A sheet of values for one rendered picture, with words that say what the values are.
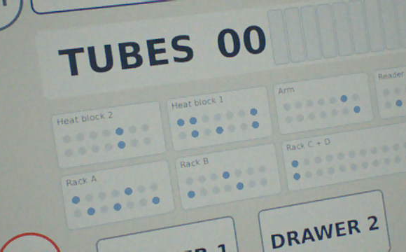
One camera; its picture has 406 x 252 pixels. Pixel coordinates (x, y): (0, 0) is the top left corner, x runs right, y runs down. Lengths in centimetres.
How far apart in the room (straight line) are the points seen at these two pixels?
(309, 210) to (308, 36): 12
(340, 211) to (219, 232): 9
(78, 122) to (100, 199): 5
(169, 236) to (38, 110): 12
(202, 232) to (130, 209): 5
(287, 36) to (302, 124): 6
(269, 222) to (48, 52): 19
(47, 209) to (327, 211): 19
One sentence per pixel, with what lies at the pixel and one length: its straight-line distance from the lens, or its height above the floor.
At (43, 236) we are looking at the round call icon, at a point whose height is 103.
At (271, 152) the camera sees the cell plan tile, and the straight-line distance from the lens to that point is 33.
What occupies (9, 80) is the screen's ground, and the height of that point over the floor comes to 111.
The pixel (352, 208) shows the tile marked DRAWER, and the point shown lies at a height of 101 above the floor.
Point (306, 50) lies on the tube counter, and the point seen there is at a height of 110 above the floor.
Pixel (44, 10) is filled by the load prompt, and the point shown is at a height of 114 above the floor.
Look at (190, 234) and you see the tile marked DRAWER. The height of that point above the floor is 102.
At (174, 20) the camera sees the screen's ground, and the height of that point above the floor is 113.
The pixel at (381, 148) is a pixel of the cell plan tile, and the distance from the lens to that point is 36.
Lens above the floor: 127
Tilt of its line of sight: 40 degrees down
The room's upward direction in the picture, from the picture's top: 1 degrees counter-clockwise
